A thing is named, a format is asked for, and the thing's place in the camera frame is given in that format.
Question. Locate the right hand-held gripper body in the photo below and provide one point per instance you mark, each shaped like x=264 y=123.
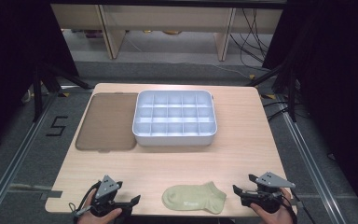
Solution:
x=268 y=193

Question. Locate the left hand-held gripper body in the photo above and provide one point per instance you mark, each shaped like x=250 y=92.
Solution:
x=107 y=188

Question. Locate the light green sock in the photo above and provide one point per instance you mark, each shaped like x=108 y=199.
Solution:
x=192 y=199

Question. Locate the white compartment storage box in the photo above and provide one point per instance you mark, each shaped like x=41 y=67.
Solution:
x=174 y=116

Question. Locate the person's right hand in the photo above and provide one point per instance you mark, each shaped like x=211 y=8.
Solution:
x=279 y=217

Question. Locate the person's left hand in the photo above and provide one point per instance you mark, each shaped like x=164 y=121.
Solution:
x=96 y=218

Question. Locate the grey tape strip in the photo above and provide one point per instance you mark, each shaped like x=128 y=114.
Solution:
x=51 y=194
x=295 y=203

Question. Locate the brown translucent box lid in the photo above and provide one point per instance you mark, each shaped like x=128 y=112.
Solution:
x=107 y=121

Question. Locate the black metal stand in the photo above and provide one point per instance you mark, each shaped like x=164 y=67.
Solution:
x=38 y=93
x=291 y=93

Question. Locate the black curtain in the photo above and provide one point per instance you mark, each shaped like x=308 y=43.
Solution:
x=12 y=46
x=338 y=62

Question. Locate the light wooden desk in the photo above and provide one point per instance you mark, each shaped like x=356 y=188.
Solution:
x=167 y=15

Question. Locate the aluminium floor rail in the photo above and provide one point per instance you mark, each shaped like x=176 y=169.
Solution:
x=15 y=158
x=310 y=161

